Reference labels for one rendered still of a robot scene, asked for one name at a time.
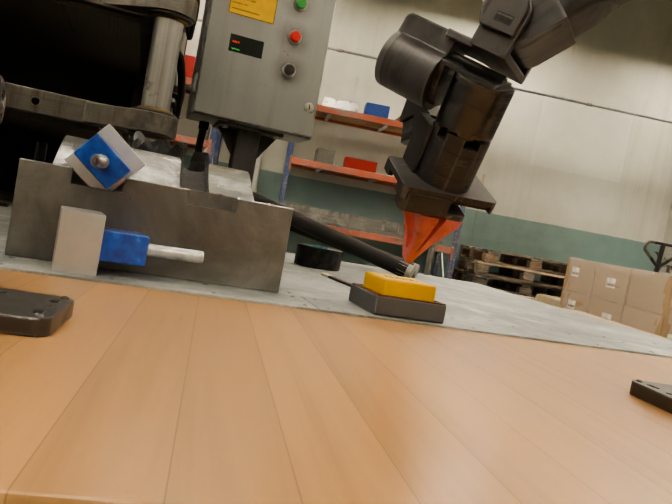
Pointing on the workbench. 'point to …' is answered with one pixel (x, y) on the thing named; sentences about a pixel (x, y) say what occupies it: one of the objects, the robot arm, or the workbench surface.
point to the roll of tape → (318, 257)
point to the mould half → (157, 219)
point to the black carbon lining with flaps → (198, 173)
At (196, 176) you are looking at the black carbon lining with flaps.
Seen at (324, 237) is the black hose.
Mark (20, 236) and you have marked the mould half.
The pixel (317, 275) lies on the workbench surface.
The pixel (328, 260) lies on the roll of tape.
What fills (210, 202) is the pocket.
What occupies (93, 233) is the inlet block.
